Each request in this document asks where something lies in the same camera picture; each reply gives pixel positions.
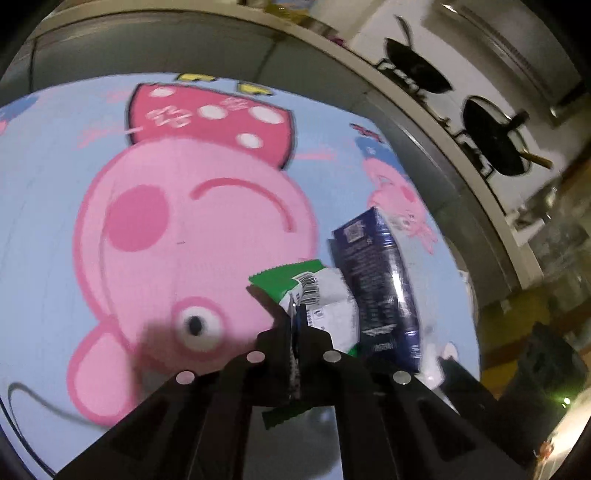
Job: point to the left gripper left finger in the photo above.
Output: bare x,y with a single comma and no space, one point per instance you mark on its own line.
261,376

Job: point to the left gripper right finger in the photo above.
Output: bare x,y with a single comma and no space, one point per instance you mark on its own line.
327,376

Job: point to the dark blue drink carton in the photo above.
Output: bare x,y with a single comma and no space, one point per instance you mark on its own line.
368,255

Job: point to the green white snack wrapper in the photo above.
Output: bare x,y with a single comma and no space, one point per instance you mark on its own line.
316,296

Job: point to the grey kitchen cabinet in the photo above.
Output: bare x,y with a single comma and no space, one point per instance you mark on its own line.
114,37

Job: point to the blue pig cartoon tablecloth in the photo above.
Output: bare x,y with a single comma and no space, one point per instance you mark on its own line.
134,209

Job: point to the black wok on stove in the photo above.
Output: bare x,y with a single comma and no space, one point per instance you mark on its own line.
497,138

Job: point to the black frying pan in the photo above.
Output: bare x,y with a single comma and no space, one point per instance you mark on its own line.
403,57

